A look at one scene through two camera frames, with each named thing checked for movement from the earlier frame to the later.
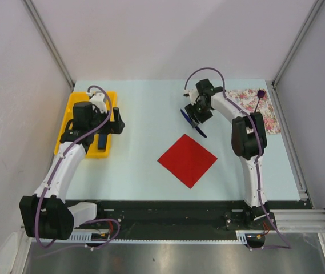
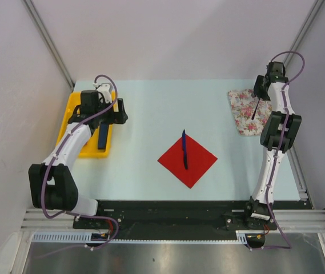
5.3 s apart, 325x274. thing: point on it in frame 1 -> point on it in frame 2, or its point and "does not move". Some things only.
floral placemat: x=247 y=98 does not move
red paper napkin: x=188 y=161 does not move
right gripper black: x=191 y=110 -> x=257 y=91
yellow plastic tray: x=92 y=150 does not move
